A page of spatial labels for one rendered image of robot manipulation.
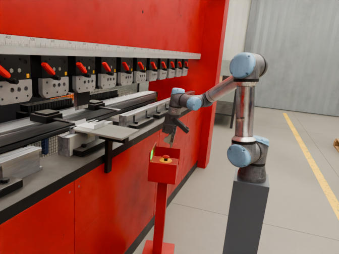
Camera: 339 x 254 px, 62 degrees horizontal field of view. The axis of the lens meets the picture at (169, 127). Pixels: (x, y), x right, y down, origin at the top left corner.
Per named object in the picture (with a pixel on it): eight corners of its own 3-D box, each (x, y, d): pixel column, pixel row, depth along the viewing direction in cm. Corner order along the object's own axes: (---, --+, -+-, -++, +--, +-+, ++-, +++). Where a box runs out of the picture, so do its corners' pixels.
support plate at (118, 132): (121, 140, 126) (121, 138, 126) (72, 130, 134) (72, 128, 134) (139, 131, 143) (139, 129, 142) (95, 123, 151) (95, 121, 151)
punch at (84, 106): (76, 111, 136) (76, 91, 134) (73, 110, 137) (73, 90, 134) (89, 107, 145) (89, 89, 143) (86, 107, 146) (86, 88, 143)
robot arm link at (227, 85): (270, 50, 141) (201, 94, 174) (260, 48, 133) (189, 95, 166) (279, 70, 139) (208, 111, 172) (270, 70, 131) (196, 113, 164)
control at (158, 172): (174, 184, 161) (177, 155, 157) (147, 181, 163) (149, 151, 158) (178, 171, 180) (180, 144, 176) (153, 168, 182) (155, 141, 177)
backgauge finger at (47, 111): (70, 129, 139) (70, 119, 137) (29, 120, 147) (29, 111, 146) (86, 124, 150) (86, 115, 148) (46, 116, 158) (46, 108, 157)
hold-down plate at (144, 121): (135, 130, 185) (136, 126, 184) (128, 129, 187) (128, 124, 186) (154, 121, 212) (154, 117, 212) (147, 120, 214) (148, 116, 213)
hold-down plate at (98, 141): (81, 157, 133) (81, 151, 133) (72, 155, 135) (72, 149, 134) (115, 140, 161) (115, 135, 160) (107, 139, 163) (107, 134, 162)
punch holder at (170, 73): (168, 78, 238) (169, 58, 233) (159, 77, 240) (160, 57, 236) (174, 77, 251) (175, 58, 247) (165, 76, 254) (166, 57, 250)
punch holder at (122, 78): (120, 86, 164) (121, 57, 160) (108, 84, 167) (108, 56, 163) (132, 84, 178) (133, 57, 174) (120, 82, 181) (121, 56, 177)
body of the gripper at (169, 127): (163, 130, 174) (166, 111, 171) (176, 132, 173) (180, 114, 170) (161, 133, 166) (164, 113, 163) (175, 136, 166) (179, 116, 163)
